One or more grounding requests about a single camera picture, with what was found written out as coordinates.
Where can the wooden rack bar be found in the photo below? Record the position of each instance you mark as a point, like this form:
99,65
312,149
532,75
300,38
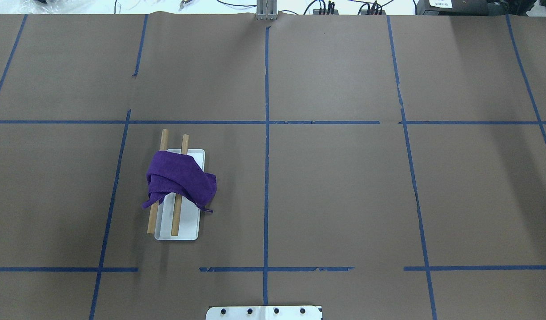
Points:
178,198
154,207

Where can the right wooden rack bar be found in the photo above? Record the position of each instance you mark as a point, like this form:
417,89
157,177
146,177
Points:
178,198

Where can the black power strip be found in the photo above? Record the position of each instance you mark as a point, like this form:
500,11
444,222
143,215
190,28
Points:
325,8

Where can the purple towel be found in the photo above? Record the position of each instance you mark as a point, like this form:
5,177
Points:
176,173

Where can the black box with label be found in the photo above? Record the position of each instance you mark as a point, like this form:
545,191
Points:
472,7

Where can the white towel rack base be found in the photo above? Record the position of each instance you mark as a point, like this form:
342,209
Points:
190,214

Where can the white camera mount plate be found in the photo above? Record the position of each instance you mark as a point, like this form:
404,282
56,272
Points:
283,312

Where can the grey aluminium frame post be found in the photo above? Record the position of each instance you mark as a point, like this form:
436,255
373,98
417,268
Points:
266,10

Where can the left wooden rack bar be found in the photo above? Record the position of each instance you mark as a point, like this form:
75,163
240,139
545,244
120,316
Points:
154,207

